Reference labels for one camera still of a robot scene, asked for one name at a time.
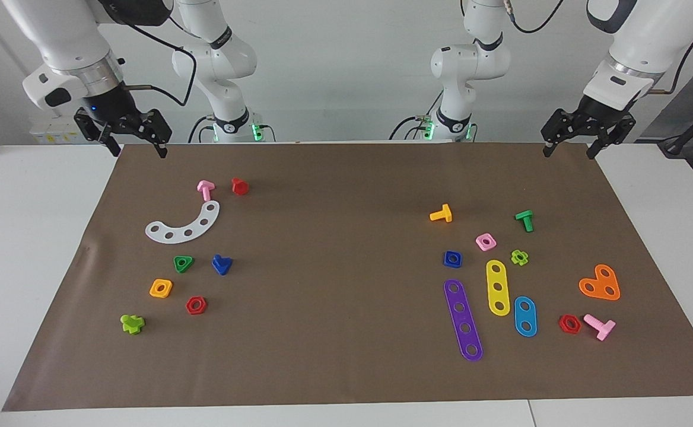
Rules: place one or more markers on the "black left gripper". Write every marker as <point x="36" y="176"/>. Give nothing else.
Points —
<point x="595" y="115"/>

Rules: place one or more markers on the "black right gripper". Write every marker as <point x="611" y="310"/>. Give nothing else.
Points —
<point x="112" y="104"/>

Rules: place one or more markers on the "blue triangular plastic screw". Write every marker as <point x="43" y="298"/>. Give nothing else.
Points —
<point x="221" y="264"/>

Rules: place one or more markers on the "blue square plastic nut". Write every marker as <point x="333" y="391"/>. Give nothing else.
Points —
<point x="452" y="258"/>

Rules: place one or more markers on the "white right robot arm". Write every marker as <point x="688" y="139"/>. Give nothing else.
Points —
<point x="73" y="41"/>

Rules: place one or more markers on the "pink plastic screw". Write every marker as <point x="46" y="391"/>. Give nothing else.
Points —
<point x="600" y="325"/>
<point x="205" y="188"/>

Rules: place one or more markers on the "green plastic screw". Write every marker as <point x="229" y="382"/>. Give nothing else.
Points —
<point x="524" y="219"/>

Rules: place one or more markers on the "red plastic screw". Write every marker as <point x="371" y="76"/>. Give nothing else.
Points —
<point x="239" y="186"/>

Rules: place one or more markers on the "lime flower plastic nut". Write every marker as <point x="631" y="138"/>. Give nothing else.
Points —
<point x="519" y="257"/>

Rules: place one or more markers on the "green triangular plastic nut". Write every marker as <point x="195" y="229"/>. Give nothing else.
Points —
<point x="183" y="263"/>

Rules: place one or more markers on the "pink square plastic nut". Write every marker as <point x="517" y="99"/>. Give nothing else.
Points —
<point x="485" y="241"/>

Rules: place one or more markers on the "orange square plastic nut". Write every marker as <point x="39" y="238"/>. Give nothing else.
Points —
<point x="161" y="288"/>

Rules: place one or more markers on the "orange plastic screw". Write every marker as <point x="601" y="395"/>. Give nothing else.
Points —
<point x="441" y="214"/>

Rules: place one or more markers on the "red hexagonal plastic nut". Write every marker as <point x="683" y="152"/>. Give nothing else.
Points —
<point x="569" y="324"/>
<point x="196" y="305"/>

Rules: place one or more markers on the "lime cross-head plastic screw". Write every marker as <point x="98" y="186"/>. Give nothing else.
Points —
<point x="132" y="323"/>

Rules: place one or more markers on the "white box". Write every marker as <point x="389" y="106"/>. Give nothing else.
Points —
<point x="56" y="131"/>

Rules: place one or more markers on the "black stand leg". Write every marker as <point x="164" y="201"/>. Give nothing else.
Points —
<point x="690" y="130"/>

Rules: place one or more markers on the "white curved perforated strip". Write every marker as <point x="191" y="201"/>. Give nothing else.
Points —
<point x="195" y="225"/>

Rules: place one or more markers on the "orange heart perforated plate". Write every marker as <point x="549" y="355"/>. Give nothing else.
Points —
<point x="600" y="284"/>

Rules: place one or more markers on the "yellow three-hole strip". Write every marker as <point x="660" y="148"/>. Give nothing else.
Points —
<point x="498" y="287"/>

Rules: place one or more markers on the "blue two-hole strip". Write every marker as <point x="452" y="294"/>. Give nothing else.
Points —
<point x="525" y="316"/>

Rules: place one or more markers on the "purple four-hole strip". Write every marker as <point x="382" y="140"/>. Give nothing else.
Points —
<point x="463" y="320"/>

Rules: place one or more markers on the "brown table mat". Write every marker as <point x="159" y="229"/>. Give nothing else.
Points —
<point x="346" y="332"/>

